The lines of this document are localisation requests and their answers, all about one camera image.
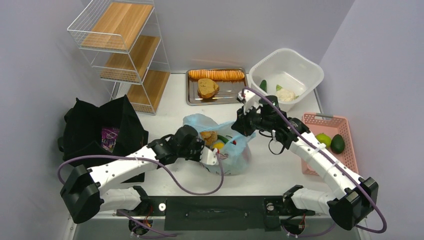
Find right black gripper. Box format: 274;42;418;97
232;103;274;137

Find sesame bagel bread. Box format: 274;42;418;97
200;131;218;147

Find blue printed plastic bag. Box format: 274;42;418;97
183;113;256;175

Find black fabric tote bag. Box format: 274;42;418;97
57;95;149;168

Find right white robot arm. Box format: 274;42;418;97
231;89;387;234

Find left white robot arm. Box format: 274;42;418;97
60;125;218;224

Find yellow lemon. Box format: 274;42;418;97
212;142;225;150

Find white cauliflower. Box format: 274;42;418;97
276;88;298;102

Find green cucumber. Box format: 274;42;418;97
259;79;268;93

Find green chili pepper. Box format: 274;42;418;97
217;134;229;144

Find white plastic basin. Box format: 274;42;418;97
248;48;325;112

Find pink plastic basket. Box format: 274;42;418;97
302;112;359;174

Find brown bread slice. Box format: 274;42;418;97
197;78;220;99

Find steel tray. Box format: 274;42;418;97
185;67;249;106

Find green lime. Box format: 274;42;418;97
315;133;332;149

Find row of orange crackers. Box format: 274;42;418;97
188;69;245;81

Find dark green avocado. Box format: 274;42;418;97
330;134;346;154

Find purple snack packet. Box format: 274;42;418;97
100;127;120;153

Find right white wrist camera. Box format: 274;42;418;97
236;89;260;115

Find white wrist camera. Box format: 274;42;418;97
199;146;219;166
236;89;260;115

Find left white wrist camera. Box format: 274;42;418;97
199;146;219;166

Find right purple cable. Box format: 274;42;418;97
241;86;388;238

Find purple cable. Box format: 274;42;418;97
241;86;388;238
56;149;225;239

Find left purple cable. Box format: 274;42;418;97
56;149;225;239

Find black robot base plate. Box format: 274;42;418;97
117;195;315;232

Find white wire wooden shelf rack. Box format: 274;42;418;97
67;0;171;115

